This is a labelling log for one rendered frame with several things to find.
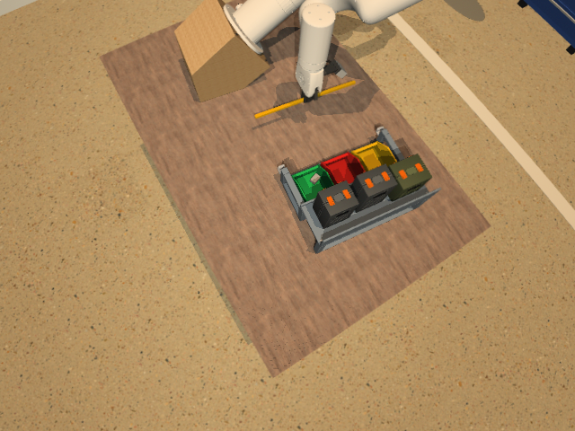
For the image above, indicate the red open bin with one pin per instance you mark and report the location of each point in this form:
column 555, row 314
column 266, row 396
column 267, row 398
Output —
column 343, row 167

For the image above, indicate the dark grey case with orange latches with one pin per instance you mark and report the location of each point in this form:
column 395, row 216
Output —
column 335, row 204

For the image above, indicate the grey metal shelf rack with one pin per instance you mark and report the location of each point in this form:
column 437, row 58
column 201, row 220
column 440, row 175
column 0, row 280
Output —
column 350, row 227

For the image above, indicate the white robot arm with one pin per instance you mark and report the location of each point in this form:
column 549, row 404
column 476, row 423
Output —
column 254, row 19

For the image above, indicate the green bin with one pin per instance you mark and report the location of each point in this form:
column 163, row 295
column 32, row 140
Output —
column 307, row 189

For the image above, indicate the black tool case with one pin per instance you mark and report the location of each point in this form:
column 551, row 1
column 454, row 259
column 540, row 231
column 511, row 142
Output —
column 372, row 187

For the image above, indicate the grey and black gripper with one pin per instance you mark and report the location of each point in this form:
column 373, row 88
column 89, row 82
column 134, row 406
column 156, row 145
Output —
column 310, row 81

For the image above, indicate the yellow bar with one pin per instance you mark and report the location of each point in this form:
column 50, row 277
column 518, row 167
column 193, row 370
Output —
column 302, row 100

